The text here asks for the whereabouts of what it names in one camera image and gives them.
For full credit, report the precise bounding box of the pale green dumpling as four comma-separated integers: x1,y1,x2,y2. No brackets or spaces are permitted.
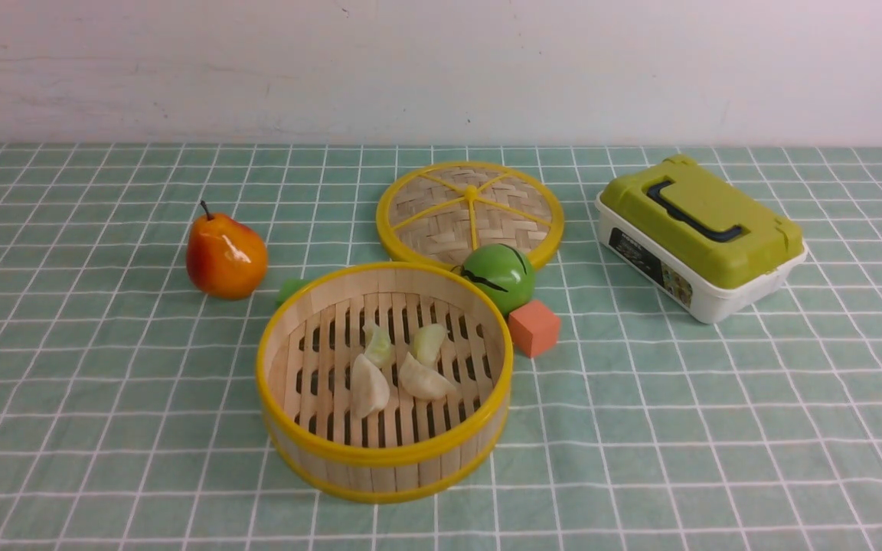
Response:
410,324,449,367
364,321,396,370

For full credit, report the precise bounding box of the white dumpling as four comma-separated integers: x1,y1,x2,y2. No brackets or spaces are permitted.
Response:
398,352,456,401
350,354,390,419

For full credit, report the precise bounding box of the woven bamboo steamer lid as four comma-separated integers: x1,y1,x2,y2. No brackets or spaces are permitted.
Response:
375,161,566,269

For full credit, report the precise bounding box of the bamboo steamer tray yellow rim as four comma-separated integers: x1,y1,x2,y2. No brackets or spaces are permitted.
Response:
256,262,514,503

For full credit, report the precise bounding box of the green toy ball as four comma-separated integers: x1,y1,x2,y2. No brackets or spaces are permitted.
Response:
459,243,536,317

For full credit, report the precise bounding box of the orange foam cube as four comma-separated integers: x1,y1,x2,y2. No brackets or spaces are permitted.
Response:
507,298,561,359

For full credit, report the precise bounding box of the small green block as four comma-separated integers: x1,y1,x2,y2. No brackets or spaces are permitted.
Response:
276,278,309,309

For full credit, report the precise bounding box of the orange red toy pear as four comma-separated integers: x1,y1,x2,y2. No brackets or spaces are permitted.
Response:
185,200,269,301

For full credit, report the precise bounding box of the green lidded white box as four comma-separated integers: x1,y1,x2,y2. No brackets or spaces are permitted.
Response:
595,154,806,324

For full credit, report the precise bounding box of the green checkered tablecloth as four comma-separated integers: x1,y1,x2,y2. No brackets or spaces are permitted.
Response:
0,143,882,550

